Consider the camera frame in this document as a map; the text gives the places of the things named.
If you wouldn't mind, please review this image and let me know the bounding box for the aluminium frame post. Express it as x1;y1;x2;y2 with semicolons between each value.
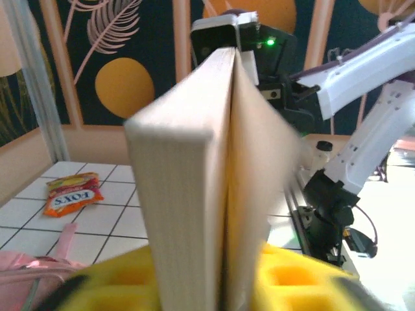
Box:
6;0;71;163

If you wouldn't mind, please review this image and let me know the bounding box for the pink student backpack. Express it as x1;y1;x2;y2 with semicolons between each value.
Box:
0;222;90;311

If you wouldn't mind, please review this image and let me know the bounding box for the white block with black cap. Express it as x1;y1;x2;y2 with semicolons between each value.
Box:
311;141;333;172

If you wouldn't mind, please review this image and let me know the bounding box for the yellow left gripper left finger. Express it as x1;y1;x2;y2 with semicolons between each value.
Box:
41;245;161;311

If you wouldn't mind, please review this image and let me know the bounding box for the black controller board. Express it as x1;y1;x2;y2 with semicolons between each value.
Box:
343;226;379;260

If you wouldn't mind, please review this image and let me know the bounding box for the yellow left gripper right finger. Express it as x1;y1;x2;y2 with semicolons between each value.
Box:
252;244;390;311

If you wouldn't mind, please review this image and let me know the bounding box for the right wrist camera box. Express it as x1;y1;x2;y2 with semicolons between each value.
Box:
190;11;260;86

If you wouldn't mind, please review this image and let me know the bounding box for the light wooden block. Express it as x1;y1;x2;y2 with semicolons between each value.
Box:
124;47;304;311

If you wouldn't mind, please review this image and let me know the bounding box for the orange Fox's candy packet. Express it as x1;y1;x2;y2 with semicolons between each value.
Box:
43;171;105;218

